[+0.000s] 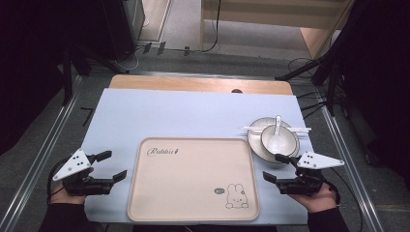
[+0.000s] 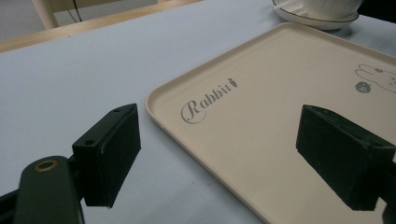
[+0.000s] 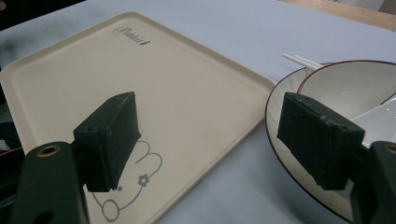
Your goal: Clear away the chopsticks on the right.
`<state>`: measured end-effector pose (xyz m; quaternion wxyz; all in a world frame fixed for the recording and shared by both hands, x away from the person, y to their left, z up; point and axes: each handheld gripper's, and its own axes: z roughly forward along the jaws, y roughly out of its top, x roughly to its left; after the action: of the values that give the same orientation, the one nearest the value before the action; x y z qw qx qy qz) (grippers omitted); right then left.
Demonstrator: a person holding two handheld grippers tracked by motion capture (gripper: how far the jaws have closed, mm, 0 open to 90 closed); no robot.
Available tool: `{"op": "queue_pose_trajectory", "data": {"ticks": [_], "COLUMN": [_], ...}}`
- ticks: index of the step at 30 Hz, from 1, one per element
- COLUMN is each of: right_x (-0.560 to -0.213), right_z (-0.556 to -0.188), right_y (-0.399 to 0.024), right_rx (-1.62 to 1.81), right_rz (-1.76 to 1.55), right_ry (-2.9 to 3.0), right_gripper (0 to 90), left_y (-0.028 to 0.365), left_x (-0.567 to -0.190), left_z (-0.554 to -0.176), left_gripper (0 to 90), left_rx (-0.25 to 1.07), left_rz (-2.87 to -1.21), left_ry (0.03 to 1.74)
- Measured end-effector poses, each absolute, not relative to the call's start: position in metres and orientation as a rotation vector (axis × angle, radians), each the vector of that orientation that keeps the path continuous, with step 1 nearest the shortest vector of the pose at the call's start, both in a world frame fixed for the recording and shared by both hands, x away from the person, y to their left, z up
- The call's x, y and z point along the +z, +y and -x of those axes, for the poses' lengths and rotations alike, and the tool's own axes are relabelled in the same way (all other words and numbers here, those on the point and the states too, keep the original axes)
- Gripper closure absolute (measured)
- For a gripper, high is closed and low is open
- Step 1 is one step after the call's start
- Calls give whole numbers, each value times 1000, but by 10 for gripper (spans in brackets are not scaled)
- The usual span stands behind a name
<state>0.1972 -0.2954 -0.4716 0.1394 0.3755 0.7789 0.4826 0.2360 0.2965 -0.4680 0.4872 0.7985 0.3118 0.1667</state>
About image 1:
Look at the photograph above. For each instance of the wooden table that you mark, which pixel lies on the wooden table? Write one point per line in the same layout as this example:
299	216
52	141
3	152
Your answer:
180	83

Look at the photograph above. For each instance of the white plate with dark rim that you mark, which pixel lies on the white plate with dark rim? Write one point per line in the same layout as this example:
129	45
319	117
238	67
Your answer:
254	141

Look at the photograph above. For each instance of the beige tray with rabbit print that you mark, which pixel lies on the beige tray with rabbit print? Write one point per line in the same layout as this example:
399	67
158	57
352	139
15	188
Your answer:
193	183

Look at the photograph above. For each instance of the person's right hand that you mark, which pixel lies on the person's right hand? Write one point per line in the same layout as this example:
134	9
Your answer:
317	201

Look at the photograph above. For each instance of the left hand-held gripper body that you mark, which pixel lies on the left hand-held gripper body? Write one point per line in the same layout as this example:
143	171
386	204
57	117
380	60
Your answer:
73	164

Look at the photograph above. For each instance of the aluminium floor rail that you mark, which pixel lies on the aluminium floor rail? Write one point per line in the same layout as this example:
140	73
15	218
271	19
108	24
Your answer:
348	161
38	154

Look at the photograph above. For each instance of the person's left hand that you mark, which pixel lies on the person's left hand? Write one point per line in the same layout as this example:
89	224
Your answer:
64	198

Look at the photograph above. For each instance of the white bowl with dark rim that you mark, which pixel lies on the white bowl with dark rim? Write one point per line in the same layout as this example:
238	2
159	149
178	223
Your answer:
288	141

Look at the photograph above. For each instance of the light blue table mat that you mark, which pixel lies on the light blue table mat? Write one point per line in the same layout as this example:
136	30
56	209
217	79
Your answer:
161	112

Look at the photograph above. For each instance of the white ceramic spoon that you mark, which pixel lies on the white ceramic spoon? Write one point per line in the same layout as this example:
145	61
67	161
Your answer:
276	141

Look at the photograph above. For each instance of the white chopstick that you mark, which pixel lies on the white chopstick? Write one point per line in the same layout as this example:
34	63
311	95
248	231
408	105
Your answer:
301	131
254	127

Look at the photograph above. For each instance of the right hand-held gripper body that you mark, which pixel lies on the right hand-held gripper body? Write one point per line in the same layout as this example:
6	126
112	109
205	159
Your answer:
317	161

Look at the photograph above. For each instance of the dark cabinet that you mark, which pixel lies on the dark cabinet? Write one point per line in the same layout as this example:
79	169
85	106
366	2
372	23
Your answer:
124	25

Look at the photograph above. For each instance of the light wooden furniture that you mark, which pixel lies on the light wooden furniture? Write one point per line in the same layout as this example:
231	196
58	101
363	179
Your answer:
267	13

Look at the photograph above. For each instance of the black tripod stand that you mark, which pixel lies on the black tripod stand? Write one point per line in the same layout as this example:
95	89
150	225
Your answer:
67	80
330	83

